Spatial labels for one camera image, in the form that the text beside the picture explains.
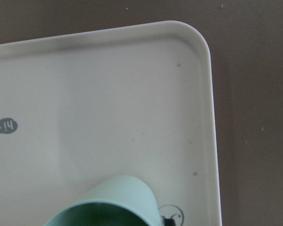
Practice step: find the cream rabbit tray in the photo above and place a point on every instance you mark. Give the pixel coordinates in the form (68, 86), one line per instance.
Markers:
(77, 109)

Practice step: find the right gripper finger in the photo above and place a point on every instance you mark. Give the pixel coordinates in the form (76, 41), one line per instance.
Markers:
(168, 222)

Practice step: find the green plastic cup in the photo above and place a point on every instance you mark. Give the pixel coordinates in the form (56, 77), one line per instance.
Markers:
(118, 201)

